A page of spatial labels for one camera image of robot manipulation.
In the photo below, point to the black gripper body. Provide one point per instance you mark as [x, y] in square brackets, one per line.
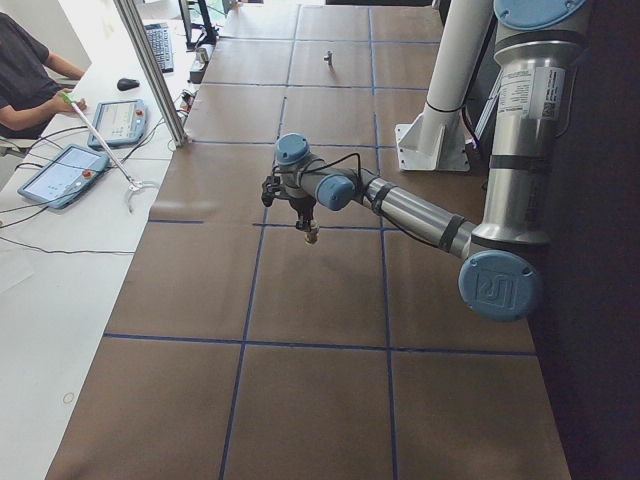
[301, 204]

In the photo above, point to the brass PPR valve white ends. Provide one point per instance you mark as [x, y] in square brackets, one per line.
[311, 234]

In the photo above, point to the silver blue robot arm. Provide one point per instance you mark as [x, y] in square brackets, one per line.
[537, 47]

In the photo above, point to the chrome pipe fitting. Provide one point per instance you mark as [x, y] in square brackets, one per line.
[328, 58]

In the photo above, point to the white reacher grabber stick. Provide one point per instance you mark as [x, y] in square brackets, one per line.
[134, 185]

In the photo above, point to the black monitor stand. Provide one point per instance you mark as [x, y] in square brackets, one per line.
[198, 27]

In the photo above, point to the far blue teach pendant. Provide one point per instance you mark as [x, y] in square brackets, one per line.
[121, 123]

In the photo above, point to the blue teach pendant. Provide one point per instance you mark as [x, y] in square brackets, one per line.
[72, 172]
[121, 123]

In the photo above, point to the black computer mouse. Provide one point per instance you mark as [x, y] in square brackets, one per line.
[125, 84]

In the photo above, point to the black keyboard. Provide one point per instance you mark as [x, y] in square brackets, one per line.
[159, 38]

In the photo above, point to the near blue teach pendant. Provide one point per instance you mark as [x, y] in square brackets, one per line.
[72, 172]

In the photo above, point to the person in dark shirt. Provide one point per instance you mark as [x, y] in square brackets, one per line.
[30, 98]

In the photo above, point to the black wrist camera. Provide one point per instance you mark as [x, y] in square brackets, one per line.
[272, 189]

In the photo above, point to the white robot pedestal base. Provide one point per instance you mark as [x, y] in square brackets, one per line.
[435, 140]

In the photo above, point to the aluminium frame post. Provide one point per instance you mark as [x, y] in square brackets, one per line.
[136, 31]

